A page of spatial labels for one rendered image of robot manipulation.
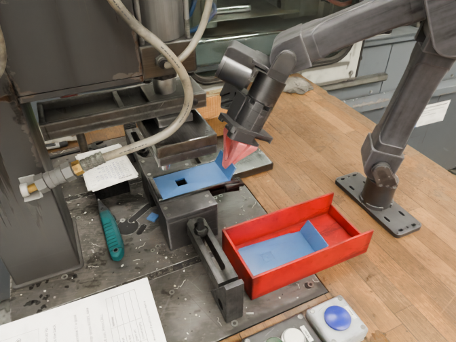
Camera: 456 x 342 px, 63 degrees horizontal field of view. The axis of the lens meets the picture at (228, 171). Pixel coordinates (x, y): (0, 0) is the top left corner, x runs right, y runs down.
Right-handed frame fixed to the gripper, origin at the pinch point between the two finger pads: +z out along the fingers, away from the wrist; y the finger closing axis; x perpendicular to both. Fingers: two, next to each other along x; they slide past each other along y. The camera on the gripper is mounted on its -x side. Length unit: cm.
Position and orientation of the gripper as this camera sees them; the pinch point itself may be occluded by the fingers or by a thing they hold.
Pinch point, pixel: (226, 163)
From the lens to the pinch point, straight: 76.1
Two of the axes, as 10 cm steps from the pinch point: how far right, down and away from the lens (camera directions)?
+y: -7.8, -1.7, -6.0
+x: 4.3, 5.4, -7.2
